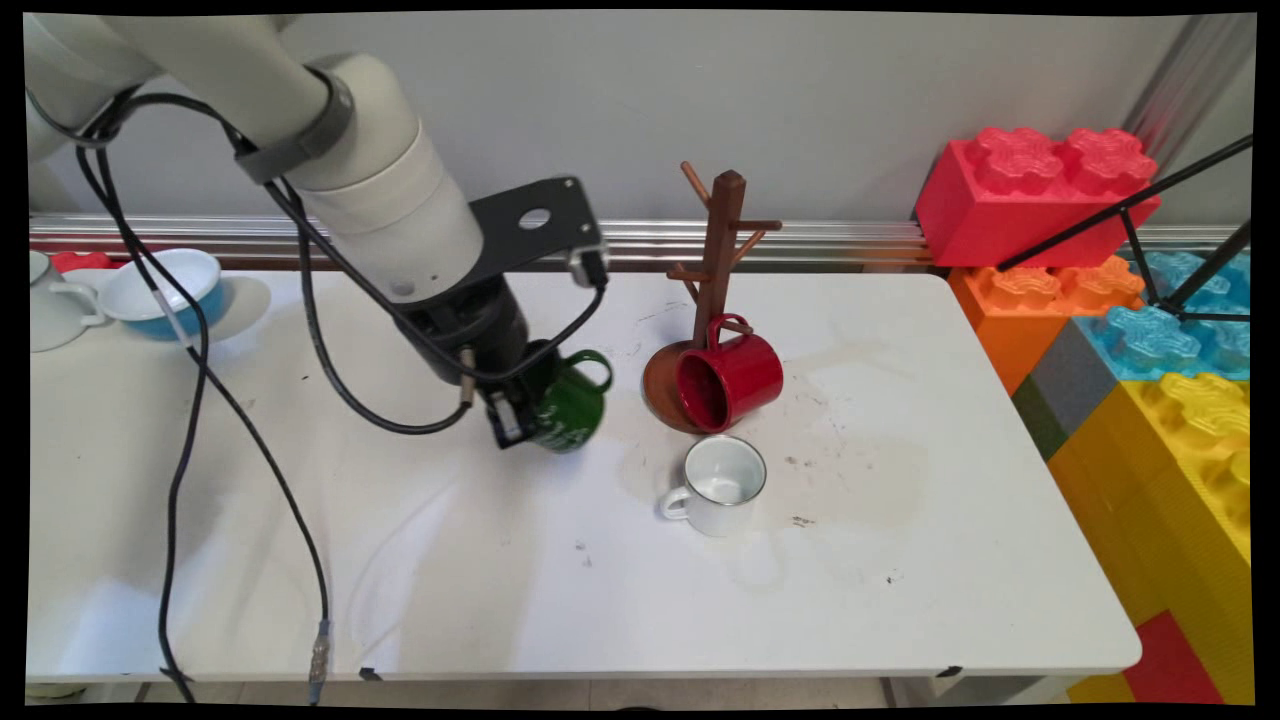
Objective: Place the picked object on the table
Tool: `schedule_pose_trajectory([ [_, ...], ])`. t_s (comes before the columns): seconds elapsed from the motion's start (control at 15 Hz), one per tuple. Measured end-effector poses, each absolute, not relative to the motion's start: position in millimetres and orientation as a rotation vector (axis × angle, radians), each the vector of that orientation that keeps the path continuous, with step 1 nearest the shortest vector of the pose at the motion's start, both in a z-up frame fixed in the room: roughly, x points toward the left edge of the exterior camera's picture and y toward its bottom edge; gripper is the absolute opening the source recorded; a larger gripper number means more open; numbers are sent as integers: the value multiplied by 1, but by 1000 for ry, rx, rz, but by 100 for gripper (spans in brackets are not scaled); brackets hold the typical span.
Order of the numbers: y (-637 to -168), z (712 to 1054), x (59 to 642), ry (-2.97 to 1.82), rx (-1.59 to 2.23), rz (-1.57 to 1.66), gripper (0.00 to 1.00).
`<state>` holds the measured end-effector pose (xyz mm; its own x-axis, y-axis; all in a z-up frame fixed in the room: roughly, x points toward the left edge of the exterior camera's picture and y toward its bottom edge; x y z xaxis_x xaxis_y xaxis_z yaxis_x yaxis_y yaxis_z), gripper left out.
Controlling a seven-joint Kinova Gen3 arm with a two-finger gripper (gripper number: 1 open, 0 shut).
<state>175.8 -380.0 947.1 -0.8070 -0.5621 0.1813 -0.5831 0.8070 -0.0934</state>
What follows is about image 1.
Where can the black tripod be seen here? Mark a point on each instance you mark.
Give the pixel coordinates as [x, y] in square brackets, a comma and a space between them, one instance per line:
[1130, 215]

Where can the large cyan toy brick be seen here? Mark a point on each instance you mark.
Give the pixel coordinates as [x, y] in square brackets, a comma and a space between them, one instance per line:
[1150, 345]

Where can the green enamel mug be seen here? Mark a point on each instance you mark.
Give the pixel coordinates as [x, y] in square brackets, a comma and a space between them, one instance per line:
[575, 405]

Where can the large red toy brick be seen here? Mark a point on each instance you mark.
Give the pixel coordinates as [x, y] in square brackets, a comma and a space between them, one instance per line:
[1000, 215]

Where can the white ceramic jug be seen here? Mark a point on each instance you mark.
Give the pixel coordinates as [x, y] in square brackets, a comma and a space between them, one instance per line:
[55, 310]

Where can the white enamel mug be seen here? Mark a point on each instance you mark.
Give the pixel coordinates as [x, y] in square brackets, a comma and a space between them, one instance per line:
[725, 515]

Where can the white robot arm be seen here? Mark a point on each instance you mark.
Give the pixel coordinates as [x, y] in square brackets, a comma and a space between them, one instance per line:
[390, 200]

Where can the large grey toy brick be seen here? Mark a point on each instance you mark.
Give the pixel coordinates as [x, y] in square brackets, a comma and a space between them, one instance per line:
[1070, 380]

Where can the large dark green toy brick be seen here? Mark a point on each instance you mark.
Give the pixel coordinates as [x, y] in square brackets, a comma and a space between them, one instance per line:
[1038, 420]

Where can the brown wooden mug tree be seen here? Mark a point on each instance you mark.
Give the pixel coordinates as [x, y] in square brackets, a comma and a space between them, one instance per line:
[725, 230]

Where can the flat red toy brick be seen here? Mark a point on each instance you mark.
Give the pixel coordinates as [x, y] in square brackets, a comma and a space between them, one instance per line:
[1170, 665]

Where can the aluminium post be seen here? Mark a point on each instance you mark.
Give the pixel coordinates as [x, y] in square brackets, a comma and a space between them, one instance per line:
[1190, 80]

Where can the small red object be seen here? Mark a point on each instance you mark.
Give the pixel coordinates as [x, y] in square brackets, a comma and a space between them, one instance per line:
[80, 260]

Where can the blue and white bowl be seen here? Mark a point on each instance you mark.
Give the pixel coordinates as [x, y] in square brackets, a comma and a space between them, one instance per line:
[170, 285]

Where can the large orange toy brick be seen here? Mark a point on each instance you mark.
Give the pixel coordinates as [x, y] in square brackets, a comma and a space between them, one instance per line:
[1010, 320]

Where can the red enamel mug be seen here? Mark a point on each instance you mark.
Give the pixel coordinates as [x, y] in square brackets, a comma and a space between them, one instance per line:
[755, 375]

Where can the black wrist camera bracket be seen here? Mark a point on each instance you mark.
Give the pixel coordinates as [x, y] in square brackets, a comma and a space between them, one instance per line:
[530, 235]

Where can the large yellow toy brick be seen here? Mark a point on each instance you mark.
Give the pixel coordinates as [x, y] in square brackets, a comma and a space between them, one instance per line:
[1150, 500]

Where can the aluminium rail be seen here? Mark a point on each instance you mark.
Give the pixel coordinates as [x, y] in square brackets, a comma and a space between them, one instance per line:
[850, 240]

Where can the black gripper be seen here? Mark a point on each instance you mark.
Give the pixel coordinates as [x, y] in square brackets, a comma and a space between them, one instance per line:
[480, 335]

